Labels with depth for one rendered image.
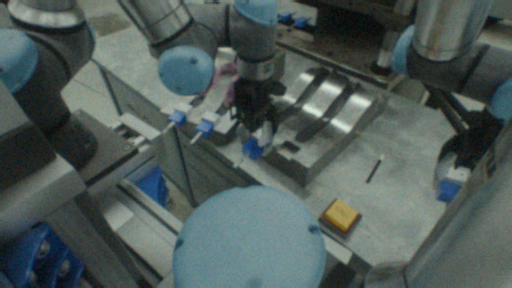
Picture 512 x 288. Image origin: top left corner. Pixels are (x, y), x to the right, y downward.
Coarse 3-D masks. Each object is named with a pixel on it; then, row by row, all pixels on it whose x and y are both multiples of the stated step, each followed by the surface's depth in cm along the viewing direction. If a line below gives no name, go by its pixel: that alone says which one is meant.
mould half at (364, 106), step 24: (312, 72) 102; (288, 96) 99; (312, 96) 96; (360, 96) 91; (384, 96) 104; (288, 120) 90; (312, 120) 91; (336, 120) 90; (360, 120) 90; (312, 144) 82; (336, 144) 84; (288, 168) 82; (312, 168) 78
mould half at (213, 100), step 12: (228, 48) 120; (276, 48) 120; (216, 60) 121; (228, 60) 120; (276, 60) 113; (276, 72) 117; (216, 84) 105; (180, 96) 105; (192, 96) 105; (216, 96) 103; (168, 108) 100; (204, 108) 100; (216, 108) 100; (192, 120) 95; (228, 120) 95; (192, 132) 98; (216, 132) 92; (228, 132) 92
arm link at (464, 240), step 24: (504, 144) 13; (480, 168) 14; (504, 168) 13; (480, 192) 14; (504, 192) 13; (456, 216) 15; (480, 216) 13; (504, 216) 12; (432, 240) 16; (456, 240) 14; (480, 240) 13; (504, 240) 12; (384, 264) 20; (408, 264) 17; (432, 264) 15; (456, 264) 14; (480, 264) 13; (504, 264) 12
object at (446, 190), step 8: (448, 176) 65; (456, 176) 65; (464, 176) 65; (440, 184) 65; (448, 184) 65; (456, 184) 65; (440, 192) 64; (448, 192) 63; (456, 192) 63; (440, 200) 65; (448, 200) 63
